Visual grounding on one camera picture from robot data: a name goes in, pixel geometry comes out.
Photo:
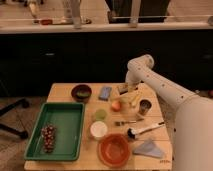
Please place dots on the green plastic tray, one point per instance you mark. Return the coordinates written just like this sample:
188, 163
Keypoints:
67, 118

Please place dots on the blue sponge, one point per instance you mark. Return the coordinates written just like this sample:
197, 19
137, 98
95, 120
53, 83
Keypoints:
105, 93

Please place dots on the small green cup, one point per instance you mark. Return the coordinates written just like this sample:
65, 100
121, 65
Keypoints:
100, 115

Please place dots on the black office chair base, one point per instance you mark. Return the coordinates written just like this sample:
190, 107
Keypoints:
23, 133

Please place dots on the orange fruit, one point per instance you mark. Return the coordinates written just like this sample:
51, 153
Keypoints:
116, 106

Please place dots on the orange plastic bowl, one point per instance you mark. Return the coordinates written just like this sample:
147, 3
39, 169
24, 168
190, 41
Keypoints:
113, 150

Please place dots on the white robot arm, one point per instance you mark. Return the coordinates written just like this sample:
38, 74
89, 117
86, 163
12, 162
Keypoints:
193, 138

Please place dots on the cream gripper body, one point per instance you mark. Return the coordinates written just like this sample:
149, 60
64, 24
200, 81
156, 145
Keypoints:
131, 86

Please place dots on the grey folded cloth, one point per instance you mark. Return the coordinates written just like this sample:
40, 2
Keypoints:
150, 149

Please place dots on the small red dish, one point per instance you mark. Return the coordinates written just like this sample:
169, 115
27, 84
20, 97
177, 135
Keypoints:
46, 22

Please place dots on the metal cup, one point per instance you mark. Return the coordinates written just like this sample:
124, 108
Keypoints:
144, 106

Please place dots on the white cup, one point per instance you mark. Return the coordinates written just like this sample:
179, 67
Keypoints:
98, 129

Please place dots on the bunch of red grapes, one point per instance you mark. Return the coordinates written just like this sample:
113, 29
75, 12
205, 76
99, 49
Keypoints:
48, 135

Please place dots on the dark brown bowl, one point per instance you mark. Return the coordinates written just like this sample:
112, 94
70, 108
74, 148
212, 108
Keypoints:
81, 93

